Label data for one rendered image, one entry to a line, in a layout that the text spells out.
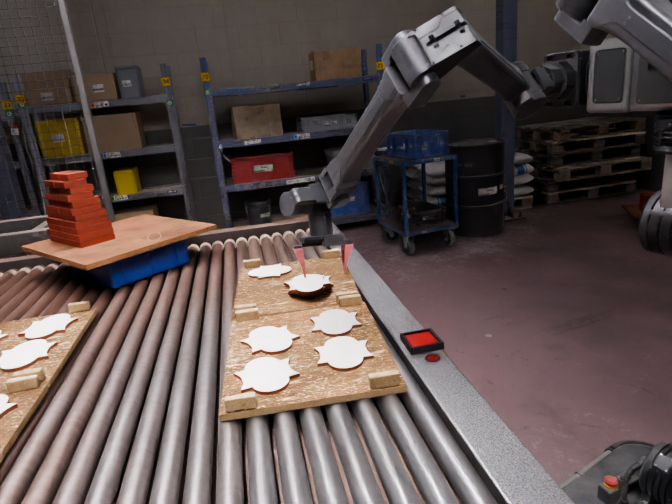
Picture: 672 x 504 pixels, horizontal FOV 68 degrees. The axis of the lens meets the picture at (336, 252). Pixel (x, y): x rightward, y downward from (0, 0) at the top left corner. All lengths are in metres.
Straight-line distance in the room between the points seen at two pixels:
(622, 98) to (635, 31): 0.57
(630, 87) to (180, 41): 5.25
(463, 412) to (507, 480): 0.17
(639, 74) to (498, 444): 0.79
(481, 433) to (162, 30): 5.60
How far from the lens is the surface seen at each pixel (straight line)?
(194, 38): 6.06
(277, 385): 1.01
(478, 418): 0.94
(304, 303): 1.37
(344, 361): 1.05
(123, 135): 5.65
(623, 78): 1.27
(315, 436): 0.91
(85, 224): 1.93
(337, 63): 5.50
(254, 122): 5.44
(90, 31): 6.19
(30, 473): 1.06
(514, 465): 0.86
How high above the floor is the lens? 1.47
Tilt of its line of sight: 18 degrees down
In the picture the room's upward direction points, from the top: 5 degrees counter-clockwise
